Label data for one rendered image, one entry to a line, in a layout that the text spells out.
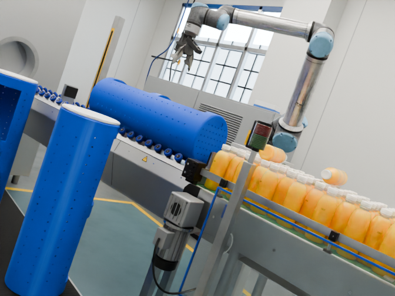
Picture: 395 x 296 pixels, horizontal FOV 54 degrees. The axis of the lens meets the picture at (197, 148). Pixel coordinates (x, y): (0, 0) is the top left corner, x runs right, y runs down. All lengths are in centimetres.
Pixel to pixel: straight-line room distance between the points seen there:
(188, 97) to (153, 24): 357
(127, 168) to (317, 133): 303
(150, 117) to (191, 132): 29
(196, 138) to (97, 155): 48
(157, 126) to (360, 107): 300
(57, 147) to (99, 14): 557
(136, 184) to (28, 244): 61
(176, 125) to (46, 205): 71
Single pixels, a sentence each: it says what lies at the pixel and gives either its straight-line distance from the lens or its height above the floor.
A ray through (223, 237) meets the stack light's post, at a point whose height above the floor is 80.
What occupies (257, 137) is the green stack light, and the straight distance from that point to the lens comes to 144.
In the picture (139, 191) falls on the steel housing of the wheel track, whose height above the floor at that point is 70.
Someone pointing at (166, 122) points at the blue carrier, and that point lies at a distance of 203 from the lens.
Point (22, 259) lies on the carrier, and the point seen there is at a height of 31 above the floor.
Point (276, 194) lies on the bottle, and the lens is 167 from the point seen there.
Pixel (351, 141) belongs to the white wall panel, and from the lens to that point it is 459.
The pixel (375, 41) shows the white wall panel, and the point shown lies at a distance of 486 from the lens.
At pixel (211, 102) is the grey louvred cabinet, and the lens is 415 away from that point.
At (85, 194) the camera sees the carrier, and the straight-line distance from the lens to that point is 188.
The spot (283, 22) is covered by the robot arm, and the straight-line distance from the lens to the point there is 230.
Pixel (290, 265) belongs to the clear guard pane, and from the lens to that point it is 151.
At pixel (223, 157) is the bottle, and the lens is 177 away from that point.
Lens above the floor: 121
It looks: 5 degrees down
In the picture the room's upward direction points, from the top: 20 degrees clockwise
